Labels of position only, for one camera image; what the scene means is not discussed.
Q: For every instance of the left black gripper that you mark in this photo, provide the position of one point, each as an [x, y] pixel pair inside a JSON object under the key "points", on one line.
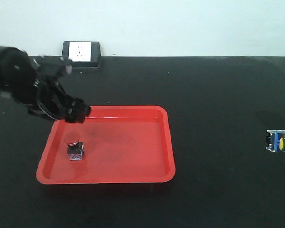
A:
{"points": [[51, 98]]}

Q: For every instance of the red mushroom push button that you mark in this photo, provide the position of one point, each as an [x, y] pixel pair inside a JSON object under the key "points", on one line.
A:
{"points": [[75, 148]]}

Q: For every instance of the yellow mushroom push button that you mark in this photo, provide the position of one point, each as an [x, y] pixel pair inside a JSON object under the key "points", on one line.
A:
{"points": [[275, 140]]}

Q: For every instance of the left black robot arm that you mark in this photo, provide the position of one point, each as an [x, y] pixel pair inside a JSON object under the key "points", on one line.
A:
{"points": [[17, 78]]}

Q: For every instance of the black desktop power socket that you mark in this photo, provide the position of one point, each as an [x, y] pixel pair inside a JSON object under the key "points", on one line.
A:
{"points": [[83, 54]]}

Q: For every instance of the red plastic tray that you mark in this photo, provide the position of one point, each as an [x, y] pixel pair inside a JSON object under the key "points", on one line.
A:
{"points": [[122, 144]]}

